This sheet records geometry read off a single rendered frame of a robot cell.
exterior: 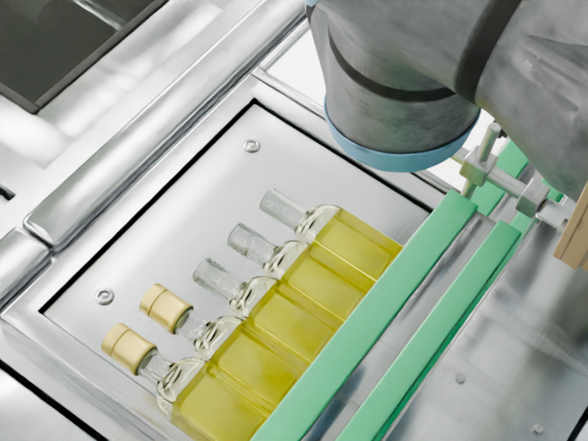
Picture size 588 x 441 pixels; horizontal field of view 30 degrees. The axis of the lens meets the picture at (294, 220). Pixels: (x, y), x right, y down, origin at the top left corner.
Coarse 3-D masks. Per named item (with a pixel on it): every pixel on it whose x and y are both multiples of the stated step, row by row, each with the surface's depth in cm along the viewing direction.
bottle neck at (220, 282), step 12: (204, 264) 112; (216, 264) 112; (192, 276) 112; (204, 276) 111; (216, 276) 111; (228, 276) 111; (204, 288) 112; (216, 288) 111; (228, 288) 111; (228, 300) 111
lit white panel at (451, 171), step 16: (304, 48) 149; (288, 64) 147; (304, 64) 147; (288, 80) 145; (304, 80) 145; (320, 80) 146; (320, 96) 144; (480, 128) 144; (464, 144) 142; (496, 144) 143; (448, 160) 141; (448, 176) 139
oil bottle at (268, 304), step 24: (240, 288) 110; (264, 288) 109; (288, 288) 110; (240, 312) 108; (264, 312) 108; (288, 312) 108; (312, 312) 108; (288, 336) 107; (312, 336) 107; (312, 360) 106
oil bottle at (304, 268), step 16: (272, 256) 113; (288, 256) 112; (304, 256) 112; (320, 256) 113; (272, 272) 112; (288, 272) 111; (304, 272) 111; (320, 272) 111; (336, 272) 112; (352, 272) 112; (304, 288) 110; (320, 288) 110; (336, 288) 111; (352, 288) 111; (368, 288) 111; (320, 304) 110; (336, 304) 110; (352, 304) 110
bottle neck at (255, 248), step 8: (240, 224) 115; (232, 232) 115; (240, 232) 115; (248, 232) 115; (256, 232) 116; (232, 240) 115; (240, 240) 115; (248, 240) 114; (256, 240) 114; (264, 240) 115; (232, 248) 116; (240, 248) 115; (248, 248) 114; (256, 248) 114; (264, 248) 114; (272, 248) 114; (248, 256) 115; (256, 256) 114; (264, 256) 114; (256, 264) 115
